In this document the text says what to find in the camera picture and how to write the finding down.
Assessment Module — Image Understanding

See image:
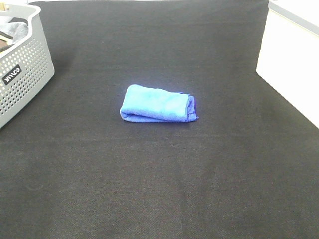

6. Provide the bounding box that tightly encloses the blue microfibre towel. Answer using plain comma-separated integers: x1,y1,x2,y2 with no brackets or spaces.
120,84,198,123

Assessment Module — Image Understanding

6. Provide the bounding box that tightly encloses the grey folded cloth in basket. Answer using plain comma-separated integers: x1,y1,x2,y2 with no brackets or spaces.
0,22,28,45

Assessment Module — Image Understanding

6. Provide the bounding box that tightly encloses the brown cloth in basket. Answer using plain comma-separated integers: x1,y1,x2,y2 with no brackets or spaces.
0,39,12,52

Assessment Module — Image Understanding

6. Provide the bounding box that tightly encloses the wooden basket handle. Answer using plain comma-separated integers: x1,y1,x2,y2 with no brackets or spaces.
0,2,9,11

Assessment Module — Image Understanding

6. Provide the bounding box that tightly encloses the grey perforated plastic basket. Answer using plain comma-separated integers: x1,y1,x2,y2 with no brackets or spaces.
0,3,54,126

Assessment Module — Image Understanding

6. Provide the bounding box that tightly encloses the white plastic storage crate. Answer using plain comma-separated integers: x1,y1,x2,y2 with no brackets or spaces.
256,0,319,126

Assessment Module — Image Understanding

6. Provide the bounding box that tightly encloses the yellow and black cloth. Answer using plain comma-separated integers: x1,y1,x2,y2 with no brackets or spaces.
0,32,13,45

